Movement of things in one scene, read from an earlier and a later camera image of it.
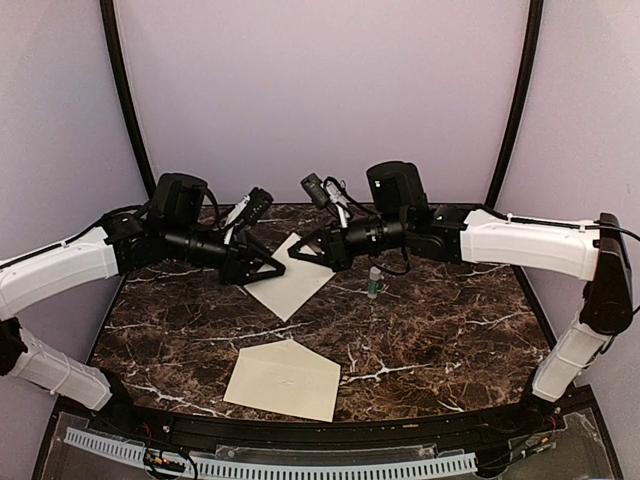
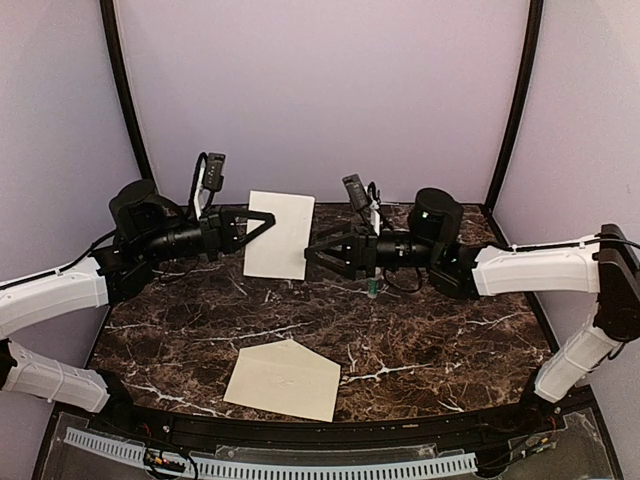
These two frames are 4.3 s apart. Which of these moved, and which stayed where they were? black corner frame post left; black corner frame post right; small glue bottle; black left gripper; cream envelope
Moved: black left gripper
Stayed: black corner frame post left; cream envelope; small glue bottle; black corner frame post right
